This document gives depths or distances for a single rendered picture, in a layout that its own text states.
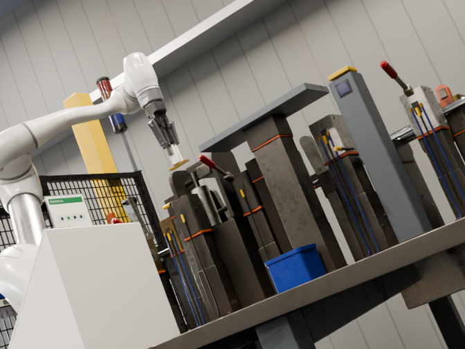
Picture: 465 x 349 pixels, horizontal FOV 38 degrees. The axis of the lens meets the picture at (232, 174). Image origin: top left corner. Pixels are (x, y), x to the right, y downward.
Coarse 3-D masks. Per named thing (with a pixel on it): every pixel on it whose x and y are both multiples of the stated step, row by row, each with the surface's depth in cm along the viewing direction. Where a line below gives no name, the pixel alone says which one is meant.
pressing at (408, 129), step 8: (456, 104) 180; (464, 104) 187; (448, 112) 189; (408, 128) 187; (392, 136) 189; (400, 136) 196; (408, 136) 202; (416, 136) 205; (312, 176) 203; (168, 248) 233; (160, 256) 235; (168, 256) 251
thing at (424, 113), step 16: (400, 96) 176; (416, 96) 174; (432, 96) 178; (416, 112) 174; (432, 112) 172; (416, 128) 174; (432, 128) 171; (448, 128) 176; (432, 144) 171; (448, 144) 171; (432, 160) 173; (448, 160) 171; (448, 176) 169; (464, 176) 169; (448, 192) 169; (464, 192) 168; (464, 208) 167
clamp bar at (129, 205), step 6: (126, 198) 234; (132, 198) 235; (126, 204) 233; (132, 204) 234; (126, 210) 235; (132, 210) 233; (132, 216) 234; (138, 216) 233; (144, 228) 233; (144, 234) 233
